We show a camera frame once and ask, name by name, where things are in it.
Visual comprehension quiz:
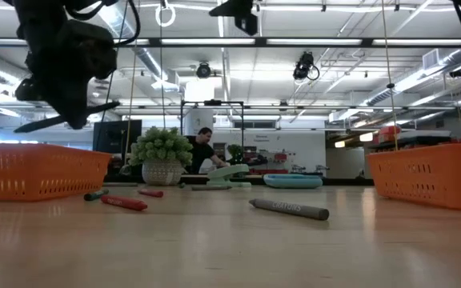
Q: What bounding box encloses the black panel screen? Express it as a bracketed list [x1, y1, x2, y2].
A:
[92, 119, 142, 155]

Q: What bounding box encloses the person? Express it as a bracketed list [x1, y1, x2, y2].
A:
[185, 126, 231, 175]

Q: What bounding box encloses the blue calculator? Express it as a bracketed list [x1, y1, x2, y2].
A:
[263, 173, 323, 190]

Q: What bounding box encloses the white led light bar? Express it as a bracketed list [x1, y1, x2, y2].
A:
[161, 38, 255, 45]
[372, 38, 461, 46]
[266, 38, 363, 45]

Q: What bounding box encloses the white hanging ring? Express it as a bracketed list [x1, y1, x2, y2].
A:
[154, 3, 177, 28]

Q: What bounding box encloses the red crayon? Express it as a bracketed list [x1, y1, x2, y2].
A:
[100, 194, 149, 212]
[137, 188, 165, 198]

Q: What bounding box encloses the mint green stapler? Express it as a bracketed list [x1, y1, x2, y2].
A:
[206, 163, 252, 189]

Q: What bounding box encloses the black overhead frame beam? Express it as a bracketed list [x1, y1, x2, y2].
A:
[0, 36, 461, 49]

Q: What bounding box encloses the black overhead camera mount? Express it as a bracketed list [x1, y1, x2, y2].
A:
[208, 0, 259, 37]

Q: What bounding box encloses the silver ventilation duct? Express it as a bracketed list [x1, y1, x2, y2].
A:
[98, 7, 182, 93]
[366, 47, 461, 107]

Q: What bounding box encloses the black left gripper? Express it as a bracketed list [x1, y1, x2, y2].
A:
[13, 18, 121, 134]

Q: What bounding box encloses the black background rig frame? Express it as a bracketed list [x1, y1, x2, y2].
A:
[179, 99, 246, 161]

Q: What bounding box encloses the red storage bin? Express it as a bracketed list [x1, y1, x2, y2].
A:
[376, 125, 403, 144]

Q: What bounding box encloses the small green potted plant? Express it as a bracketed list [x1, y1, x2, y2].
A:
[226, 143, 246, 166]

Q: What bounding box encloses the orange plastic mesh bin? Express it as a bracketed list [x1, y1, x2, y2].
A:
[365, 142, 461, 212]
[0, 142, 114, 202]

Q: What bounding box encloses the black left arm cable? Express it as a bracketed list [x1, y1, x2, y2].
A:
[64, 0, 142, 47]

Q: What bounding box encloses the green succulent potted plant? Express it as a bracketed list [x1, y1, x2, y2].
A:
[128, 126, 194, 186]

